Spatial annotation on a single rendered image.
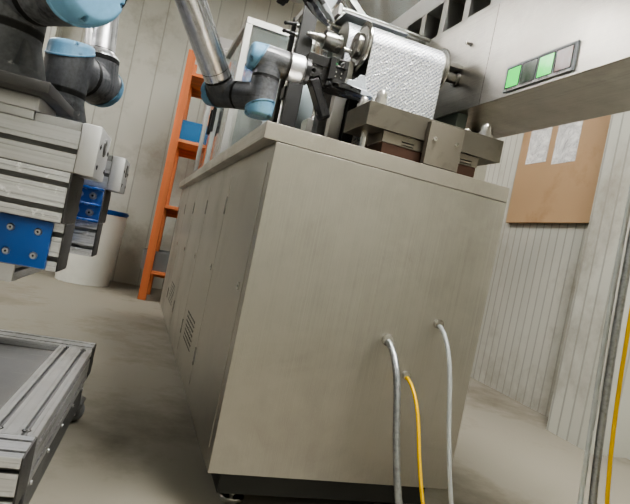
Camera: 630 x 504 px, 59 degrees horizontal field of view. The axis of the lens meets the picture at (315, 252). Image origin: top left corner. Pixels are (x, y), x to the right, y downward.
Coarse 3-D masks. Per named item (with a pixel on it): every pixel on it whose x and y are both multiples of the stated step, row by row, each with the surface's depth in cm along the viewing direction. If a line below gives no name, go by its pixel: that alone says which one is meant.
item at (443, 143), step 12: (432, 132) 141; (444, 132) 142; (456, 132) 143; (432, 144) 141; (444, 144) 142; (456, 144) 143; (432, 156) 141; (444, 156) 142; (456, 156) 143; (444, 168) 142; (456, 168) 143
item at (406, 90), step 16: (368, 64) 157; (384, 64) 159; (368, 80) 157; (384, 80) 159; (400, 80) 160; (416, 80) 162; (432, 80) 164; (400, 96) 161; (416, 96) 162; (432, 96) 164; (416, 112) 163; (432, 112) 164
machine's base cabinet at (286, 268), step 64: (192, 192) 292; (256, 192) 132; (320, 192) 128; (384, 192) 133; (448, 192) 139; (192, 256) 234; (256, 256) 125; (320, 256) 129; (384, 256) 134; (448, 256) 140; (192, 320) 195; (256, 320) 126; (320, 320) 130; (384, 320) 135; (448, 320) 141; (192, 384) 167; (256, 384) 126; (320, 384) 131; (384, 384) 137; (256, 448) 127; (320, 448) 132; (384, 448) 138
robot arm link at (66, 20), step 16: (32, 0) 90; (48, 0) 88; (64, 0) 87; (80, 0) 88; (96, 0) 90; (112, 0) 92; (32, 16) 93; (48, 16) 91; (64, 16) 90; (80, 16) 89; (96, 16) 91; (112, 16) 93
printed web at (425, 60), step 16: (352, 32) 180; (384, 32) 160; (384, 48) 158; (400, 48) 160; (416, 48) 162; (432, 48) 166; (400, 64) 160; (416, 64) 162; (432, 64) 163; (320, 128) 194
